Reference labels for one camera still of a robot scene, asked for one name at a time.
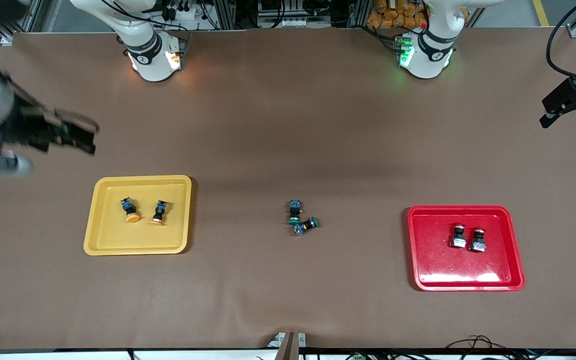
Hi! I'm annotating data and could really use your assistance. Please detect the yellow push button switch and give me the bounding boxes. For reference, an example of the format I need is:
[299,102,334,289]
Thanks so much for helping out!
[151,199,170,226]
[120,197,142,224]

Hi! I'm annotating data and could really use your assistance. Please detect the red push button switch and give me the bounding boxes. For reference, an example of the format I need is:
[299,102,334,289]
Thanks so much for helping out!
[449,223,469,249]
[469,227,489,253]

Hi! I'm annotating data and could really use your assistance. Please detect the yellow plastic tray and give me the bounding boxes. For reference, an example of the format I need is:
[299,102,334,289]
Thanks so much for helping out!
[83,175,193,257]

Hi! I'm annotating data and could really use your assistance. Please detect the orange items pile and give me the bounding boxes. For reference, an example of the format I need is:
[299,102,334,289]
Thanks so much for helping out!
[366,0,428,30]

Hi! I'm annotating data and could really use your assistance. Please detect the red plastic tray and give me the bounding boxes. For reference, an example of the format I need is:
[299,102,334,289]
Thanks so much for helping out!
[407,205,526,292]

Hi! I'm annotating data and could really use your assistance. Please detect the white power strip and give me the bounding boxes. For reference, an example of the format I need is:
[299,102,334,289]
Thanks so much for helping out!
[257,16,315,29]

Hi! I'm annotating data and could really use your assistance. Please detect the brown table mat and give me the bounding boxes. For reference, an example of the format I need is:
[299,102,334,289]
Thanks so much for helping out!
[0,27,576,351]

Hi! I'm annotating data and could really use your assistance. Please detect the green push button switch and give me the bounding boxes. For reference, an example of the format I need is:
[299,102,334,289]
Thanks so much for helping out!
[292,216,321,237]
[288,199,304,226]

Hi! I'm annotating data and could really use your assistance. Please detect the black floor cables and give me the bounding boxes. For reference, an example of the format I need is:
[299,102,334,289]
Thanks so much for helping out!
[299,335,576,360]

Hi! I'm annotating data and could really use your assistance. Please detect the metal table bracket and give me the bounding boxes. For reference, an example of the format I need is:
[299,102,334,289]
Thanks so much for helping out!
[267,331,308,360]

